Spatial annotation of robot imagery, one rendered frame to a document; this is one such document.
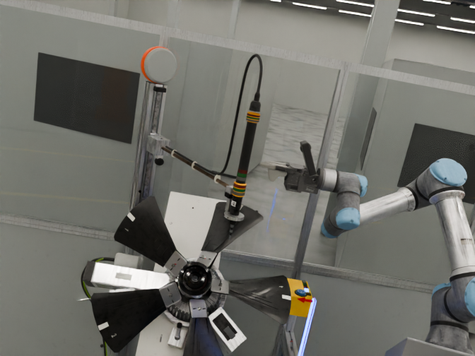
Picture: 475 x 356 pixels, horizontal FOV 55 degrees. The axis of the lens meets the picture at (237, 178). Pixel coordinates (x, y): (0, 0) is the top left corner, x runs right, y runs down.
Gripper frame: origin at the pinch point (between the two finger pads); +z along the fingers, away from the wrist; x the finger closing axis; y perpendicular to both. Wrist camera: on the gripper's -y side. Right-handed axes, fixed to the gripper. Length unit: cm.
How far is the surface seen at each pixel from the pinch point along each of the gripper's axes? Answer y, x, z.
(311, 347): 114, 70, -55
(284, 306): 49, -6, -17
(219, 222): 30.5, 17.3, 10.4
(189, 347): 62, -18, 14
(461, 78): -47, 214, -164
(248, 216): 25.0, 14.8, 0.1
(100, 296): 52, -12, 46
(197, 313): 55, -8, 13
